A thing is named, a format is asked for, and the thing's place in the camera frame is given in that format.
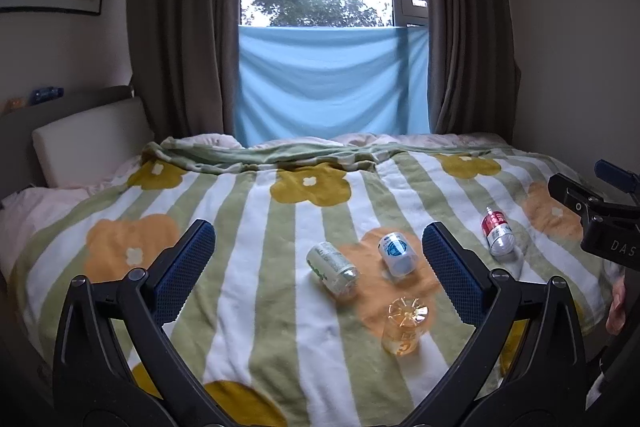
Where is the amber clear plastic cup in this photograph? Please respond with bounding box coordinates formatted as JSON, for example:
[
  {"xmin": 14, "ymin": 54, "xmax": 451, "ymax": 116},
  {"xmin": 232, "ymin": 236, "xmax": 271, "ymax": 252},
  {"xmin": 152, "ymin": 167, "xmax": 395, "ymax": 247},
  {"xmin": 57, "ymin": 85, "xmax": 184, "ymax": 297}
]
[{"xmin": 382, "ymin": 297, "xmax": 428, "ymax": 357}]

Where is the red label clear cup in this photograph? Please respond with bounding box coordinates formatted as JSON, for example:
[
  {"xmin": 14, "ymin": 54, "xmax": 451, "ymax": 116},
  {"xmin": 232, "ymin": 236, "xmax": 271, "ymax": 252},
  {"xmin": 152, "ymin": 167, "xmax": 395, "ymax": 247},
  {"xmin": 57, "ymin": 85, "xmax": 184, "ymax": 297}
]
[{"xmin": 482, "ymin": 207, "xmax": 515, "ymax": 258}]

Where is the person's right hand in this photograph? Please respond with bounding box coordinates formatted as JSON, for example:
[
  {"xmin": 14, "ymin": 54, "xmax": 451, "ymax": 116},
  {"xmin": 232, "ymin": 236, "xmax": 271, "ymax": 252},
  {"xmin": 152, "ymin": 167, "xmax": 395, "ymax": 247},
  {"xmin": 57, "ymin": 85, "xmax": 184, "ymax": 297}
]
[{"xmin": 605, "ymin": 277, "xmax": 626, "ymax": 336}]

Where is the right brown curtain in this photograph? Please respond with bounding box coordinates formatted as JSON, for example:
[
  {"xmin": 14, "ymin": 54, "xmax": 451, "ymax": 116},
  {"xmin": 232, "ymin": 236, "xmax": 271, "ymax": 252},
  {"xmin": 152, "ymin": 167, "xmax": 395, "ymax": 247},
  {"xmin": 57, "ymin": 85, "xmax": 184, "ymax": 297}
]
[{"xmin": 426, "ymin": 0, "xmax": 521, "ymax": 141}]

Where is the brown curtain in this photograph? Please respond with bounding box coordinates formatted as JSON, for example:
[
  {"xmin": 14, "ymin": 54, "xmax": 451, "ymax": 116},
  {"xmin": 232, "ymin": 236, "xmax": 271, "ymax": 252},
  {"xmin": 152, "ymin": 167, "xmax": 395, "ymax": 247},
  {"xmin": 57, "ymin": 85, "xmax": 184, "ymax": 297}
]
[
  {"xmin": 127, "ymin": 0, "xmax": 241, "ymax": 140},
  {"xmin": 426, "ymin": 0, "xmax": 521, "ymax": 141}
]

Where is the floral striped blanket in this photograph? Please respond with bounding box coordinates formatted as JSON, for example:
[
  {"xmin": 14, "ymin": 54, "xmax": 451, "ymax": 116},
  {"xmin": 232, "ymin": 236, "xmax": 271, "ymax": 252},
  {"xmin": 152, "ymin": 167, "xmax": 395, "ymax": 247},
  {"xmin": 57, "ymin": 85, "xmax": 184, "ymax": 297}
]
[{"xmin": 4, "ymin": 139, "xmax": 620, "ymax": 426}]

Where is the grey bed headboard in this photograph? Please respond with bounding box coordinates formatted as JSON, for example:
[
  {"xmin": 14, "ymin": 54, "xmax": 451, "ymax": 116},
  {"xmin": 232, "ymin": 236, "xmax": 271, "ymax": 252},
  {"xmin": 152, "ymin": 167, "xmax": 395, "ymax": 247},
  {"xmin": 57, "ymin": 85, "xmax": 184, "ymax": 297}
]
[{"xmin": 1, "ymin": 86, "xmax": 132, "ymax": 198}]

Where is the white headboard cushion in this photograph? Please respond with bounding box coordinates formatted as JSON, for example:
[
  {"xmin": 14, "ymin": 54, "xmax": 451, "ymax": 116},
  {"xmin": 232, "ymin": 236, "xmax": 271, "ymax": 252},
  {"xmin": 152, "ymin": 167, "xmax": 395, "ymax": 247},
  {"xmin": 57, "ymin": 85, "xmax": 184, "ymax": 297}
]
[{"xmin": 32, "ymin": 98, "xmax": 154, "ymax": 188}]

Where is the blue toy car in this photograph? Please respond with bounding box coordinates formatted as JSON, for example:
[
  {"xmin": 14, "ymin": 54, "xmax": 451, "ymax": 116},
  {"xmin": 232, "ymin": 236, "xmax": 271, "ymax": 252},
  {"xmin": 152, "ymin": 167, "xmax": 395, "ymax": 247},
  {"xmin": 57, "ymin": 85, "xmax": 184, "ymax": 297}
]
[{"xmin": 29, "ymin": 87, "xmax": 64, "ymax": 106}]

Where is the small orange toy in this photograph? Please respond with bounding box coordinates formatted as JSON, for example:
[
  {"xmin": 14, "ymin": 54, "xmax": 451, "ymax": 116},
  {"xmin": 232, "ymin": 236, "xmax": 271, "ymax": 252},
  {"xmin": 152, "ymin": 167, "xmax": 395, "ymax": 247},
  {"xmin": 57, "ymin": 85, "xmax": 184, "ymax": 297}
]
[{"xmin": 4, "ymin": 98, "xmax": 26, "ymax": 113}]

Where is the light blue hanging cloth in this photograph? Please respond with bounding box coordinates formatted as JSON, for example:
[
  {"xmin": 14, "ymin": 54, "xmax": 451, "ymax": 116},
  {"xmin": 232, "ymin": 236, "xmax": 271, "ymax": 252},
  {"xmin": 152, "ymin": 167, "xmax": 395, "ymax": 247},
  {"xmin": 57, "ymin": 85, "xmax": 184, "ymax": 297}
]
[{"xmin": 234, "ymin": 26, "xmax": 431, "ymax": 146}]

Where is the left brown curtain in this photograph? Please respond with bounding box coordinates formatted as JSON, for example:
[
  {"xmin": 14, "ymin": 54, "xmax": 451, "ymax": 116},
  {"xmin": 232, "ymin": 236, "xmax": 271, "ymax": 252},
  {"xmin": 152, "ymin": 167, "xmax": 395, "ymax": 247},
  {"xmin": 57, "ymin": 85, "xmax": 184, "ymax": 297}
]
[{"xmin": 127, "ymin": 0, "xmax": 241, "ymax": 140}]

